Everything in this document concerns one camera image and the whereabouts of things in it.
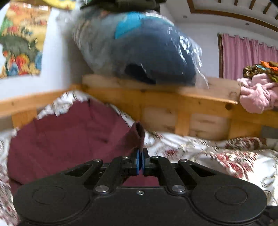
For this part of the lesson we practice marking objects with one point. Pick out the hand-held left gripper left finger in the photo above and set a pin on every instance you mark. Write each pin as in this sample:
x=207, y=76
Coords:
x=137, y=161

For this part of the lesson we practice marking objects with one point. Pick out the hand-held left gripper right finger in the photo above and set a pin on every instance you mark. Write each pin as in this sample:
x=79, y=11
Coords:
x=143, y=163

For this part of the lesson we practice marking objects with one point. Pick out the maroon garment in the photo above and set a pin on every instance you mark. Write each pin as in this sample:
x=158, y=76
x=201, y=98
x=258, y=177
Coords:
x=65, y=139

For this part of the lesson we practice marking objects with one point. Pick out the clear plastic bag of clothes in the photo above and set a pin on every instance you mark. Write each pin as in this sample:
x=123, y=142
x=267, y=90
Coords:
x=139, y=50

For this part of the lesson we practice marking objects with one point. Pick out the wooden headboard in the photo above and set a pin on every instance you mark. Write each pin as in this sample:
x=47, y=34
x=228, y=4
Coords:
x=165, y=108

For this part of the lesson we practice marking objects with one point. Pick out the floral bedspread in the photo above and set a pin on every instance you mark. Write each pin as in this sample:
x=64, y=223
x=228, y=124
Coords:
x=217, y=156

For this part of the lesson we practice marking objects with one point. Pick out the pink cloth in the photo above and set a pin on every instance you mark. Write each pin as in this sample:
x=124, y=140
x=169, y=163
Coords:
x=258, y=93

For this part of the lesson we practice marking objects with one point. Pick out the pink curtain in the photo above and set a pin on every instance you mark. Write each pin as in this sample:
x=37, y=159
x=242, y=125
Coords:
x=241, y=54

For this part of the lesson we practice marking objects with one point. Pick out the dark cloth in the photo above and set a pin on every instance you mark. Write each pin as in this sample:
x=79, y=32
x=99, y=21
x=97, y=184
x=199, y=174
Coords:
x=121, y=4

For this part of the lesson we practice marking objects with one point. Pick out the yellow cloth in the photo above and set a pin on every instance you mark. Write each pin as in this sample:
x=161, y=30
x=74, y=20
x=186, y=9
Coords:
x=60, y=4

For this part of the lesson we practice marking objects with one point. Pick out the colourful wall poster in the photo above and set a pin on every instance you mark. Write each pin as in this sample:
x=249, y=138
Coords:
x=21, y=41

